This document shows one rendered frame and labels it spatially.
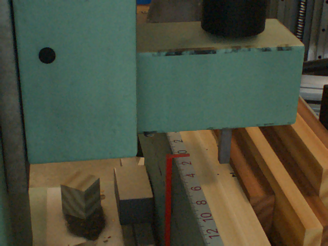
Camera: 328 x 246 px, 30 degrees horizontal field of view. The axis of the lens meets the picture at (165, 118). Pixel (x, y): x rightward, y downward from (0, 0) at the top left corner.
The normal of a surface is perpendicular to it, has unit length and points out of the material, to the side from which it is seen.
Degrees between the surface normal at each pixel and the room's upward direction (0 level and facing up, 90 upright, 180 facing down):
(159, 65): 90
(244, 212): 0
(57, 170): 0
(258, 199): 90
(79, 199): 90
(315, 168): 90
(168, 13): 73
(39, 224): 0
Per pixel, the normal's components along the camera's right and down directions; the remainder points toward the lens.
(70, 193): -0.44, 0.40
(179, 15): -0.11, 0.15
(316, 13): -0.15, 0.44
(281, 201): -0.99, 0.06
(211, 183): 0.02, -0.89
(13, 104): 0.16, 0.44
